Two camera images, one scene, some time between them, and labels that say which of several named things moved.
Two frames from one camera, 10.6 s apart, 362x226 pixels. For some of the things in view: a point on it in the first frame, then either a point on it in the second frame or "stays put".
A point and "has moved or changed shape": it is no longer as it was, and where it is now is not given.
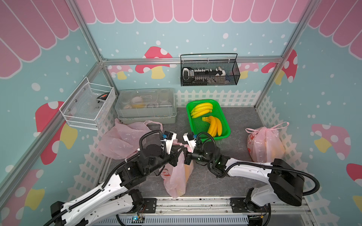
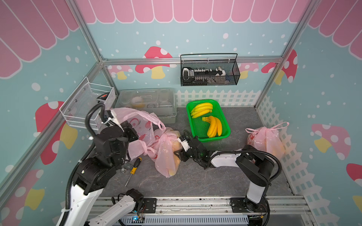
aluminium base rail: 206,212 stays put
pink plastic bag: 174,174 has moved or changed shape
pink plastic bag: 265,145 stays put
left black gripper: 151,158 -> 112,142
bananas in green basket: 215,125 stays put
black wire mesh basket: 209,69 stays put
